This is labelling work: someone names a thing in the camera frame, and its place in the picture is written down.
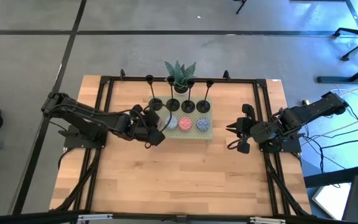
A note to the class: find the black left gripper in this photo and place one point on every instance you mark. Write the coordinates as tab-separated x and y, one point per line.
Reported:
145	127

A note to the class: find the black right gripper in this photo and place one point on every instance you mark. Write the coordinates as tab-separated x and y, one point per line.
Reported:
249	130

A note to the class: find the black candlestick holder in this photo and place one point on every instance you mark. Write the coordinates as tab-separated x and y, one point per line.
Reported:
203	106
155	104
188	106
173	104

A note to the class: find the blue speckled ball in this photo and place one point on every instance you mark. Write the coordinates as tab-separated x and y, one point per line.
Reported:
172	123

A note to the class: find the pink speckled ball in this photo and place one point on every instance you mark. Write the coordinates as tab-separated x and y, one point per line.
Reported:
185	124

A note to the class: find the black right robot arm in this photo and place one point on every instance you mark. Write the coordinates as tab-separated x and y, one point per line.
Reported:
309	109

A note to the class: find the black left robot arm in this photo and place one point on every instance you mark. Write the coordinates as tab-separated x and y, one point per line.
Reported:
82	116

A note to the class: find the green perforated metal shelf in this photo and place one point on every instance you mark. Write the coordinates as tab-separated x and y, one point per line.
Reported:
194	135

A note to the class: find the green plant in white pot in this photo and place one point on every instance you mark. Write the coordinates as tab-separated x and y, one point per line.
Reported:
179	73

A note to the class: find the yellow plug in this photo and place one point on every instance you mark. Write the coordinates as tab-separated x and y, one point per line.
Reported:
305	102

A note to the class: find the black desk foot bar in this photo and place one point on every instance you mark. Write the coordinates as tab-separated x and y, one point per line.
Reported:
337	176

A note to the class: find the black desk leg bar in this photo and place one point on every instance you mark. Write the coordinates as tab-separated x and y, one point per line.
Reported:
337	79

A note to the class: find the white flat panel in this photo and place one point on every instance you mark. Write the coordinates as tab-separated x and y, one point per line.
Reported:
331	202

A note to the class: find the black chair base leg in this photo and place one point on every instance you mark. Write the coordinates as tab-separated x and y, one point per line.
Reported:
240	7

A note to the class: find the black office chair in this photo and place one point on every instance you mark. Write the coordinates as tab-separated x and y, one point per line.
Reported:
353	30

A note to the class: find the black aluminium table frame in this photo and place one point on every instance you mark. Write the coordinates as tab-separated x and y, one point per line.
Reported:
129	78

